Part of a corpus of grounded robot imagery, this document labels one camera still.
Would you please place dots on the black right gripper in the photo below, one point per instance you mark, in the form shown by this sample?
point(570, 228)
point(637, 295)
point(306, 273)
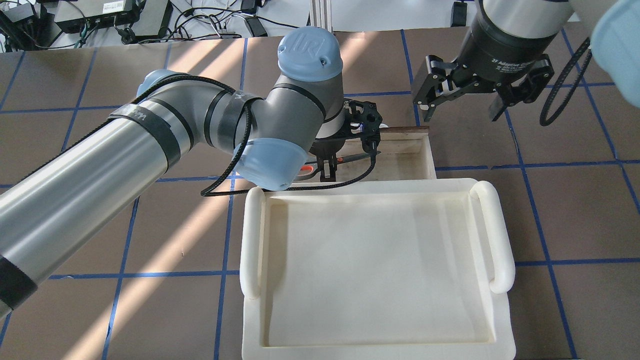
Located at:
point(500, 50)

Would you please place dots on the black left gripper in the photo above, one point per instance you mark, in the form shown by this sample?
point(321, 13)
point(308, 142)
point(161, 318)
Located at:
point(327, 148)

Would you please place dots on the orange handled scissors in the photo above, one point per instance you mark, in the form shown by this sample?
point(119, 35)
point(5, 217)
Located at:
point(313, 166)

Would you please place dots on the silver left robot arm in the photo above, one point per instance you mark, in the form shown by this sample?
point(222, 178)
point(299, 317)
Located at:
point(52, 212)

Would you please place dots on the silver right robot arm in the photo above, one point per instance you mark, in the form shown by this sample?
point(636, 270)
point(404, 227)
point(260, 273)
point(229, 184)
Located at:
point(612, 41)

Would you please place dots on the white plastic tray box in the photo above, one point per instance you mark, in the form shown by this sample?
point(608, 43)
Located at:
point(378, 270)

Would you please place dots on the black electronics box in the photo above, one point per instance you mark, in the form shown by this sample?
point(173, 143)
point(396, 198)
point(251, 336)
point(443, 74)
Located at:
point(71, 16)

